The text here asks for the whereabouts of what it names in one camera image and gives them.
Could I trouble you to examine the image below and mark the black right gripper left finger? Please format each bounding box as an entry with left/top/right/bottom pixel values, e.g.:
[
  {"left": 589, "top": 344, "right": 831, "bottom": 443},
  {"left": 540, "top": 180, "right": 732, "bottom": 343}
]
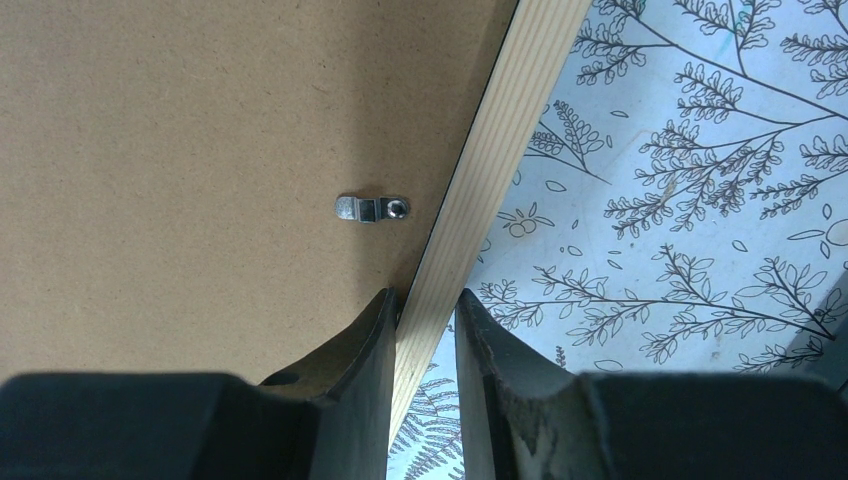
[{"left": 1, "top": 289, "right": 397, "bottom": 479}]

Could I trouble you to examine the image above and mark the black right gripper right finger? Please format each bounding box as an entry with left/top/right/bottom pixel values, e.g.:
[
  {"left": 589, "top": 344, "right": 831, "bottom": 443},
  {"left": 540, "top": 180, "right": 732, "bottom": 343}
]
[{"left": 455, "top": 290, "right": 847, "bottom": 479}]

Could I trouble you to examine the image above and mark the floral tablecloth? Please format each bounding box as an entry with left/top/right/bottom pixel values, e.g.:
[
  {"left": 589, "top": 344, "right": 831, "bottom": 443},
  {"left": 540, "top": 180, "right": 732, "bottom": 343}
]
[{"left": 387, "top": 0, "right": 848, "bottom": 480}]

